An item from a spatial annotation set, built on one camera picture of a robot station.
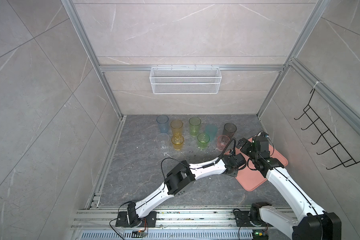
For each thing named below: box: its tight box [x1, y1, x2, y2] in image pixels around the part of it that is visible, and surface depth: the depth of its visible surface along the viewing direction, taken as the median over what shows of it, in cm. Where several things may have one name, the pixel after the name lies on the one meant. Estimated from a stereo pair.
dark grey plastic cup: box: [222, 122, 237, 140], surface depth 97 cm
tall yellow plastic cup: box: [170, 119, 183, 136], surface depth 99 cm
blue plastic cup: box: [156, 115, 169, 134], surface depth 103 cm
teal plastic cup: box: [204, 124, 218, 142], surface depth 113 cm
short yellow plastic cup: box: [171, 134, 184, 151], surface depth 100 cm
